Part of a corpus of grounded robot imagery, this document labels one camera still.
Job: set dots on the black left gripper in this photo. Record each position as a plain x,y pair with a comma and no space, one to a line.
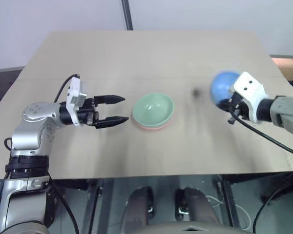
88,113

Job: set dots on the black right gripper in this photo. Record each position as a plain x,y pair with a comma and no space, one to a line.
238,104

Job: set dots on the blue bowl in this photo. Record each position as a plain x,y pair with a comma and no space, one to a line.
222,84

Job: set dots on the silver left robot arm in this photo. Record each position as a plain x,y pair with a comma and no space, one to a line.
27,136

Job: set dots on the green bowl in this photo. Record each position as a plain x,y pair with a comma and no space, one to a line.
152,108

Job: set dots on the pink plate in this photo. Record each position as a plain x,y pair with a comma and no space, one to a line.
149,128

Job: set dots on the brown cardboard box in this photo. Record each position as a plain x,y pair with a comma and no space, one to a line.
284,67

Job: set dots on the black table leg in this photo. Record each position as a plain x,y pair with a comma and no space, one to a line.
228,200

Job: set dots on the dark vertical pole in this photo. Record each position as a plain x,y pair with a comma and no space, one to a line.
127,14

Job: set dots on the grey metal table leg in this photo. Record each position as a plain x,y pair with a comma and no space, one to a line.
95,207

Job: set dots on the dark rounded shape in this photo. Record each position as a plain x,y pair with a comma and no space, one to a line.
138,207
197,204

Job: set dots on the grey robot torso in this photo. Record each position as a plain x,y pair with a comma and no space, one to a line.
190,228

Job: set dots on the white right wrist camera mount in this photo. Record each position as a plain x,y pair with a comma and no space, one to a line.
249,84

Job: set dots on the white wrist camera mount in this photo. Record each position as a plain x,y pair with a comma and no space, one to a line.
249,84
74,89

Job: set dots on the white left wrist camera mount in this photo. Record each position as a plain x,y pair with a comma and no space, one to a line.
74,89

